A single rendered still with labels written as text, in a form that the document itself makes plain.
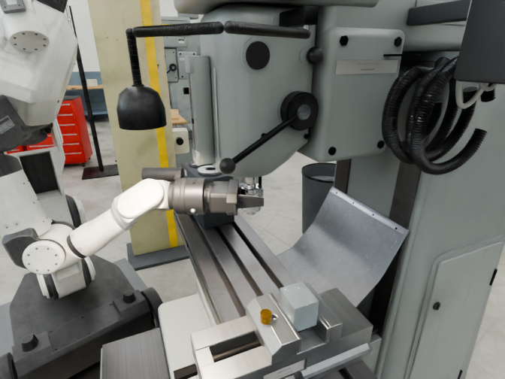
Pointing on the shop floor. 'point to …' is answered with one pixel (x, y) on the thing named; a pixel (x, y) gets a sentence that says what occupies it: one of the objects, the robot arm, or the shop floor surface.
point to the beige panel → (145, 16)
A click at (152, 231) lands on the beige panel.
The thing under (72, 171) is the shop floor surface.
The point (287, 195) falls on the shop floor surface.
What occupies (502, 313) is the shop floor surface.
